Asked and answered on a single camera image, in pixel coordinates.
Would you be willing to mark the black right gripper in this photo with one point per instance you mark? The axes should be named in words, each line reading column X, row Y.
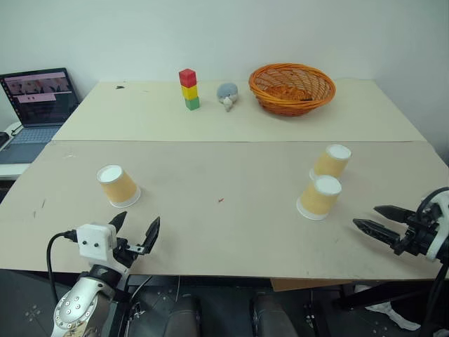
column 419, row 235

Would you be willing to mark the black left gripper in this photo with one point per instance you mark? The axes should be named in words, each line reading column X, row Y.
column 123, row 253

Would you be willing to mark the yellow paper cup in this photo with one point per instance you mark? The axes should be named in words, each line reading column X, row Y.
column 329, row 164
column 119, row 189
column 319, row 198

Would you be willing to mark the dark rounded shape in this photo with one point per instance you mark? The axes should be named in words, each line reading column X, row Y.
column 168, row 316
column 271, row 316

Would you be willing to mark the white crumpled cloth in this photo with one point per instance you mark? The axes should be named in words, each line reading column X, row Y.
column 393, row 314

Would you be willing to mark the brown cardboard piece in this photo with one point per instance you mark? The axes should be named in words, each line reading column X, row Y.
column 301, row 284

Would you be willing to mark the green cube block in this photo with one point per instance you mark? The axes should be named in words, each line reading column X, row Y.
column 192, row 103

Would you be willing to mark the yellow cube block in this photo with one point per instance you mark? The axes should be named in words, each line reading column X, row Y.
column 189, row 92

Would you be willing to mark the small black device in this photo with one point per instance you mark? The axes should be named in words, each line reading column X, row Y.
column 4, row 139

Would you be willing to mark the red cube block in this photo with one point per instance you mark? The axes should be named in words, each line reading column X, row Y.
column 187, row 77

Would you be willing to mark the open grey laptop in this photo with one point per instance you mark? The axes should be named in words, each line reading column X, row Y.
column 38, row 102

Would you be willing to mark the orange wicker basket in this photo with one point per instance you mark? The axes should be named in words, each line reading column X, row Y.
column 291, row 89

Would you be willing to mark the grey plush toy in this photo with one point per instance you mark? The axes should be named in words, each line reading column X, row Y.
column 227, row 93

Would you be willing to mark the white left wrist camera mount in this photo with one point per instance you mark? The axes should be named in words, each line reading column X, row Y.
column 94, row 242

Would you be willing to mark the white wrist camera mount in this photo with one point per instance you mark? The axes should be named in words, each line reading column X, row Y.
column 94, row 242
column 438, row 245

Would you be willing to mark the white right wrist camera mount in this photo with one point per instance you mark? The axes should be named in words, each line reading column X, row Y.
column 438, row 245

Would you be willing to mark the black metal table frame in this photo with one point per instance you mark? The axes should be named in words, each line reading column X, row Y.
column 382, row 295

